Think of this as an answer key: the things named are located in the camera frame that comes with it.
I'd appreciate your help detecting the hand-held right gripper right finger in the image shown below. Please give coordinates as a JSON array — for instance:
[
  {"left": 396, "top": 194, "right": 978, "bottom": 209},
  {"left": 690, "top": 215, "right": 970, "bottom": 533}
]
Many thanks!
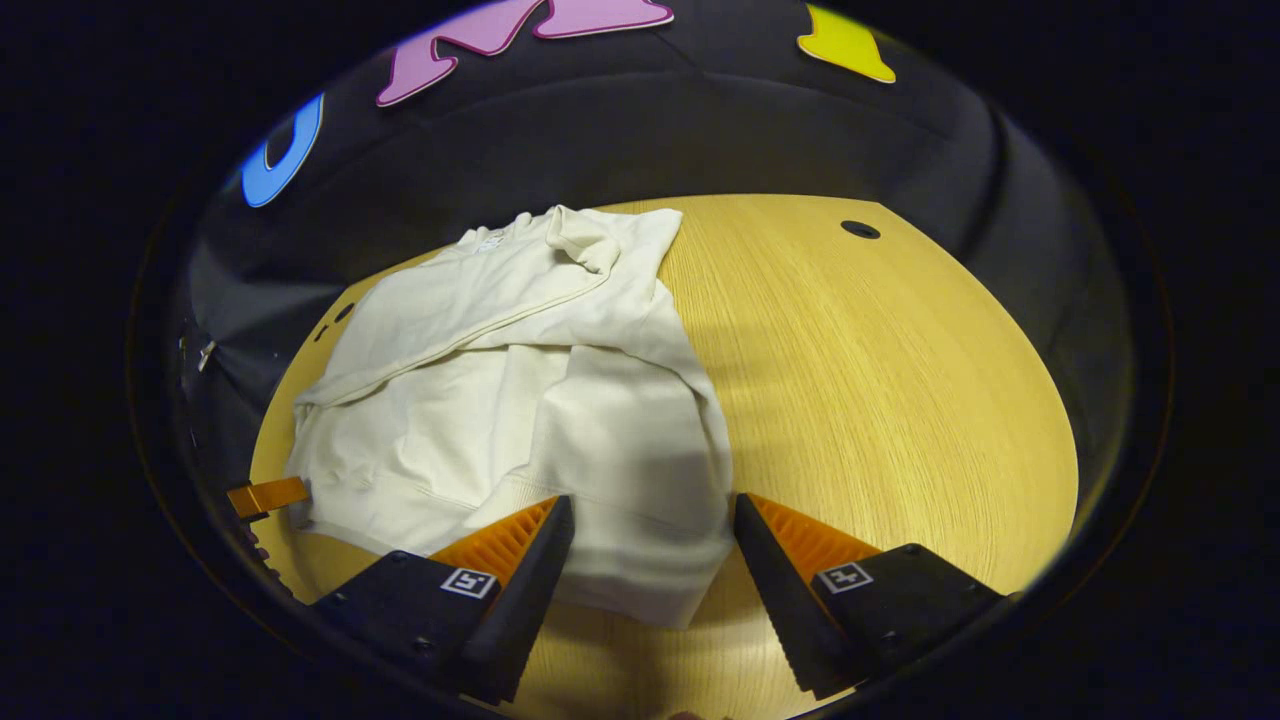
[{"left": 733, "top": 492, "right": 1006, "bottom": 701}]

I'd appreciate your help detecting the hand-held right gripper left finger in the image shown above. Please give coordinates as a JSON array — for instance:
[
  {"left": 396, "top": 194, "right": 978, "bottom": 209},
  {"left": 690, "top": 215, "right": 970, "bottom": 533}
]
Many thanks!
[{"left": 310, "top": 494, "right": 577, "bottom": 706}]

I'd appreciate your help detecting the white sweatshirt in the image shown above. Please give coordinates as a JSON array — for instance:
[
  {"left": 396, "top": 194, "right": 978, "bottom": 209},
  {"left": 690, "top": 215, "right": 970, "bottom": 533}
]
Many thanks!
[{"left": 285, "top": 205, "right": 736, "bottom": 631}]

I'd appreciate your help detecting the black backdrop cloth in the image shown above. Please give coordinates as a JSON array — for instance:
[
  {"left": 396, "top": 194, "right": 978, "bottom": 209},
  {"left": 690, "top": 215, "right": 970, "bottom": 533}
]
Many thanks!
[{"left": 175, "top": 0, "right": 1136, "bottom": 501}]

